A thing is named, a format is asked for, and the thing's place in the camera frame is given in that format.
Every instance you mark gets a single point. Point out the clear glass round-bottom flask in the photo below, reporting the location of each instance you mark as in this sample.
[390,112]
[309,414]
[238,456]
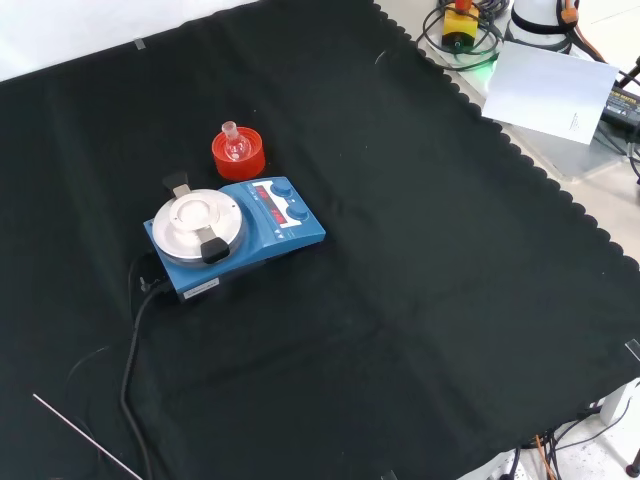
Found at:
[235,148]

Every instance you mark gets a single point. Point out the heater with blue base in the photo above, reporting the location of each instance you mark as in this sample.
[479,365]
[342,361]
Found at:
[301,231]

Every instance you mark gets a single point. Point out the black bench cloth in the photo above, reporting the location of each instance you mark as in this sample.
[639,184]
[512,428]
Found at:
[410,260]

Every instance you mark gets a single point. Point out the yellow stop button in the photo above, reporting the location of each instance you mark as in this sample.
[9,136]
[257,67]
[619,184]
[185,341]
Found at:
[460,26]

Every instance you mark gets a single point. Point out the pale board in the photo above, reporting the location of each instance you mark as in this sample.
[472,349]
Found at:
[546,91]

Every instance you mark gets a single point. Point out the black power adapter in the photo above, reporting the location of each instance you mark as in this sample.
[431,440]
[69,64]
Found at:
[625,108]

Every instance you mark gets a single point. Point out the grey metal base plate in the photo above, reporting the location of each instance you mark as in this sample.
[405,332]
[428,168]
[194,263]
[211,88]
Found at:
[552,156]

